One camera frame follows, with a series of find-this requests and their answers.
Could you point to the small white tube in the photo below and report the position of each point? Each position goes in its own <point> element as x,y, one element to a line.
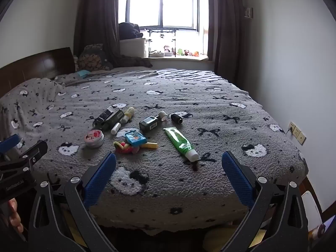
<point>115,128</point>

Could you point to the small blue box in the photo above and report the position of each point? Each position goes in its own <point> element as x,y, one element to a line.
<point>135,137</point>

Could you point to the dark folded blanket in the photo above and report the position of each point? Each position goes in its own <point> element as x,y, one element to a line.
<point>131,61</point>

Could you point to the person's left hand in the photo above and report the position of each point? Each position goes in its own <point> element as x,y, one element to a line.
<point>14,216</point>

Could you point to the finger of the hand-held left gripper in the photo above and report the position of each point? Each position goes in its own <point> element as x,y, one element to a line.
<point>35,151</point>
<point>9,143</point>

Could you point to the light blue packet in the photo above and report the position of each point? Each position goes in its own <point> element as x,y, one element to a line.
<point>82,73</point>

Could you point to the window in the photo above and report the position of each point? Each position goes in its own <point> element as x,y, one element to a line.
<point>178,8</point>

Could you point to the round pink tin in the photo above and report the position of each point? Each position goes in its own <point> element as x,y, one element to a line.
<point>93,138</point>

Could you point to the black cardboard box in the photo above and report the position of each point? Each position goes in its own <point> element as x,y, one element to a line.
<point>104,113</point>

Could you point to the grey printed blanket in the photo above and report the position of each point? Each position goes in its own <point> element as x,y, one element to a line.
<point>210,105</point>

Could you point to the monkey plush toy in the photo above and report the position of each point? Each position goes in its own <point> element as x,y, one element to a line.
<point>166,48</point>

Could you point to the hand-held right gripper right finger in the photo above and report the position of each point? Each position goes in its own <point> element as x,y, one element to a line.
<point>237,181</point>

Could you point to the dark green lotion bottle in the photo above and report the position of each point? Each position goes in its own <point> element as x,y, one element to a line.
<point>115,118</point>
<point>148,124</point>

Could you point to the green plush toy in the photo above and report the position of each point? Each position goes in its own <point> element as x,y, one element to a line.
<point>180,51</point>

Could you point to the dark clothes pile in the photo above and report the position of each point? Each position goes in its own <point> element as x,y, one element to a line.
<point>128,31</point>

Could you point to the orange toy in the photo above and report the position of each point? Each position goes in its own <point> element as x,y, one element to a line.
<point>196,53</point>

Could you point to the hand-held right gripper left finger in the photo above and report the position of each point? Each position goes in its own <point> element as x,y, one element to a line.
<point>101,179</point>

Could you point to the wooden bed frame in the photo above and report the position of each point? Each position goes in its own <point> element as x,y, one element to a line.
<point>304,186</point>

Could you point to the dark brown curtain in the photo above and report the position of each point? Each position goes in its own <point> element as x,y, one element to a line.
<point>99,18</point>
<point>225,26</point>

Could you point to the dark wooden headboard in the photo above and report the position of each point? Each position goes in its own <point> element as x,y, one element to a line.
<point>39,63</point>

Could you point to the brown patterned pillow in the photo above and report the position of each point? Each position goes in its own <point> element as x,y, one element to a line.
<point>92,59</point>

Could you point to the white storage box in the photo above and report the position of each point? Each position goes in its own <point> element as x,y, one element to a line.
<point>132,47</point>

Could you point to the green tube with white cap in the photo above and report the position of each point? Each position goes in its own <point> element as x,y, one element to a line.
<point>179,141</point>

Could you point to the wall switch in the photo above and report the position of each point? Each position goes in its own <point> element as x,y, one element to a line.
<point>248,12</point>

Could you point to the wall socket panel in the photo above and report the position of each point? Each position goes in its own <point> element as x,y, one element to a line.
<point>298,134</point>

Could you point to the yellow bottle with white cap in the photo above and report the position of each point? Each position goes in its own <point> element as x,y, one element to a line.
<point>128,114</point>

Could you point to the yellow stick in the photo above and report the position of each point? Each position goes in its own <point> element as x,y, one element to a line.
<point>150,145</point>

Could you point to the black thread spool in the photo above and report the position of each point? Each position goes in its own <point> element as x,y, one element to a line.
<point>176,118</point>

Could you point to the colourful candy toy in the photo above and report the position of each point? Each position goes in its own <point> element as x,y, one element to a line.
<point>124,148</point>

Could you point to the white ribbed cap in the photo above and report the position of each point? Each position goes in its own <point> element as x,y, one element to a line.
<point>162,115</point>

